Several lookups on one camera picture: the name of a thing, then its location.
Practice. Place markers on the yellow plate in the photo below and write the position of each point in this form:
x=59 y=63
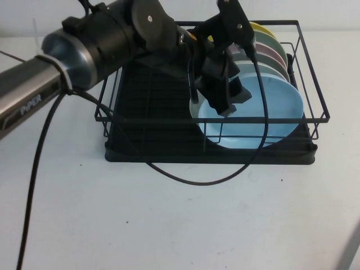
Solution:
x=261 y=28

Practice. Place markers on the pink plate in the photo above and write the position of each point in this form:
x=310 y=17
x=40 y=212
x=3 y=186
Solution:
x=267 y=52

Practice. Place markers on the pale mint plate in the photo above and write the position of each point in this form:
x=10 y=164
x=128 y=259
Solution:
x=270 y=70

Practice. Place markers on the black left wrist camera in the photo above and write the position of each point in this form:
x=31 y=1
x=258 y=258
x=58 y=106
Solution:
x=236 y=19

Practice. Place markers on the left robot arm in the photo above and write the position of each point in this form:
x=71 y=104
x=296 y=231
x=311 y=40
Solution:
x=84 y=47

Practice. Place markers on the black dish drying rack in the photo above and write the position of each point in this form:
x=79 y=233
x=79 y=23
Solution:
x=197 y=158

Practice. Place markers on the light blue plate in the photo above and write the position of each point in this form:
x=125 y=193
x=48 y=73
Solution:
x=281 y=107

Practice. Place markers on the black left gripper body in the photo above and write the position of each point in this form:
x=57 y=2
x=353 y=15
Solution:
x=213 y=64

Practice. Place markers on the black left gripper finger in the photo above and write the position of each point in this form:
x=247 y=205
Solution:
x=240 y=91
x=223 y=104

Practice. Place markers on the white zip tie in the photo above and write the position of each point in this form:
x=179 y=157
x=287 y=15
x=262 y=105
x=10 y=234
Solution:
x=63 y=73

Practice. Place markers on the green plate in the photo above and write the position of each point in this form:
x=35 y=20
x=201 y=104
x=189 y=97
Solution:
x=270 y=42

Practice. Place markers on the grey plate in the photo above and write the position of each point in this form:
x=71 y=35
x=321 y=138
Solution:
x=270 y=60

